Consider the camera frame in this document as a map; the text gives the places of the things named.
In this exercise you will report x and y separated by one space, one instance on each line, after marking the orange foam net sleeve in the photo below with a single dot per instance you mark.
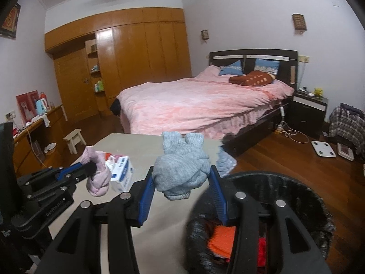
221 239

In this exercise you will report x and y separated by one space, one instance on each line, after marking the pink sock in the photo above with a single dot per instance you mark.
98 182

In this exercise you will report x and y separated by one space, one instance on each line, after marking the dark wooden bed frame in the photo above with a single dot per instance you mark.
282 68

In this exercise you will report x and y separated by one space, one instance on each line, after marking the wooden wardrobe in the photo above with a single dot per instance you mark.
148 54

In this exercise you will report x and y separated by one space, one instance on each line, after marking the yellow power strip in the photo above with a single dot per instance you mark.
279 128

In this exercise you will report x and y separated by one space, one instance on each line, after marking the bed with pink cover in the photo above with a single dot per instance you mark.
199 105

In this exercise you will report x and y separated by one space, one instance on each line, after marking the light blue lace cloth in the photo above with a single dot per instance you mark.
226 161

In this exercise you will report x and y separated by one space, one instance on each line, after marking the white wall socket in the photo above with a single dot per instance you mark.
10 115

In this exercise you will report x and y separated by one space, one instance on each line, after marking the grey sock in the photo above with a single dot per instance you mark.
179 168

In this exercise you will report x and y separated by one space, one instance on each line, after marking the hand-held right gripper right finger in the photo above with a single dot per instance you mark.
218 197

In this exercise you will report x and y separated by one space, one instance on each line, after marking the white scale with brown panel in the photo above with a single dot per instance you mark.
345 151

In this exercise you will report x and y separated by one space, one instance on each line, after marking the white and blue tissue box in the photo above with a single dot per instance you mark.
121 174

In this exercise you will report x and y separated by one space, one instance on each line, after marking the black lined trash bin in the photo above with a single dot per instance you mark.
285 185

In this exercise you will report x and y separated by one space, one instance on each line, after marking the small wooden stool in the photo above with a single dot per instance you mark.
72 134

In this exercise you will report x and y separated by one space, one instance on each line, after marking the black cloth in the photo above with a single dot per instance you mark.
115 107

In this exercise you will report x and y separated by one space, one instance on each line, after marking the white crumpled cloth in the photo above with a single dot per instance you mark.
50 147

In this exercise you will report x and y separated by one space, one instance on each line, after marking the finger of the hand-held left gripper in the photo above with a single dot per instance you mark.
68 173
51 191

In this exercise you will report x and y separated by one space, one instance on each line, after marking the framed wall picture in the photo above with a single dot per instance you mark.
10 20

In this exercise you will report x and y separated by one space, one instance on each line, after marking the small wall lamp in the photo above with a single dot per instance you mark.
205 34

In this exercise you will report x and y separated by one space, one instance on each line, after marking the light blue kettle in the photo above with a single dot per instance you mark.
41 107

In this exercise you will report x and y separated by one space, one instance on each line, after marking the brown dotted pillow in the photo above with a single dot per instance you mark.
253 79

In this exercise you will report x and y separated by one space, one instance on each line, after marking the plaid cloth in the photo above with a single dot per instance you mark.
346 128

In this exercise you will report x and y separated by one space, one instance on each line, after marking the dark garment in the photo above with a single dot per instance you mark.
352 110

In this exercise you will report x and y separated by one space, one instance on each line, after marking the dark nightstand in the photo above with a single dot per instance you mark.
309 117

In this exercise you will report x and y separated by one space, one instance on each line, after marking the beige wall socket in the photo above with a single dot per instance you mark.
304 58

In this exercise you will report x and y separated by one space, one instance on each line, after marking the white bathroom scale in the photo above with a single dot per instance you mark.
322 149

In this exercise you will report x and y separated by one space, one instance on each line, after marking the black flat screen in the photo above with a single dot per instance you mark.
5 162

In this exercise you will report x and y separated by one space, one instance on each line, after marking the wooden desk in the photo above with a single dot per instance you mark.
28 154

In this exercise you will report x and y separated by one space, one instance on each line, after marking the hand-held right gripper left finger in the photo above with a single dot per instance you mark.
145 202

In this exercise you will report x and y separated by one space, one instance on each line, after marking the large wall lamp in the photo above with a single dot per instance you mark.
299 22

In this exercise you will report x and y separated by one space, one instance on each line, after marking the yellow plush toy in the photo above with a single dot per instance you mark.
318 92

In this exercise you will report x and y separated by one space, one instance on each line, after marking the wooden door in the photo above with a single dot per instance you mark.
72 91

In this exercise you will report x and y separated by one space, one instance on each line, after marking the blue pillow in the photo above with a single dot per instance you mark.
266 64
232 68

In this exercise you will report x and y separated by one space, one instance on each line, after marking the red photo frame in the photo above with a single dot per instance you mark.
32 100
22 108

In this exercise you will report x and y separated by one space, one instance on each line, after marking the grey tablecloth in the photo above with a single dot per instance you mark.
162 239

